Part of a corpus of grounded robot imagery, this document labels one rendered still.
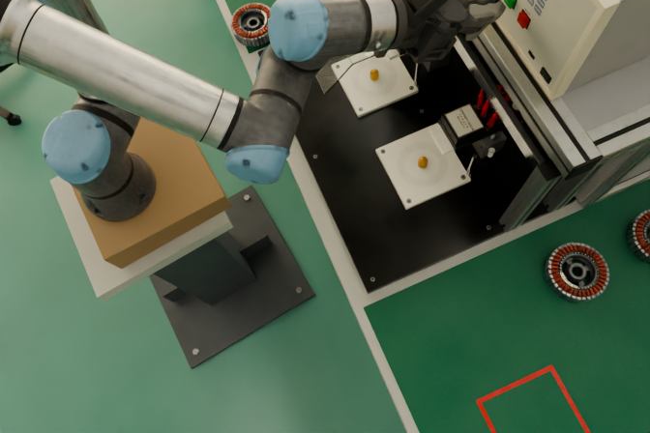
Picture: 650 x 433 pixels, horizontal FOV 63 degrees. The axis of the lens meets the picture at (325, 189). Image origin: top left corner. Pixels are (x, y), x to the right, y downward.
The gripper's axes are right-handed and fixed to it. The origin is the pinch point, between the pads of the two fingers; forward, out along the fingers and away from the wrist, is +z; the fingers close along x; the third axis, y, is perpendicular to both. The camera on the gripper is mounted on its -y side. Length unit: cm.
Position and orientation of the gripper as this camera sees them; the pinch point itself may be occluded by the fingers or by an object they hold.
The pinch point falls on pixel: (500, 2)
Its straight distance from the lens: 86.8
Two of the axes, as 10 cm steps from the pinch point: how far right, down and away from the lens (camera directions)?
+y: -3.1, 4.9, 8.1
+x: 3.9, 8.4, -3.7
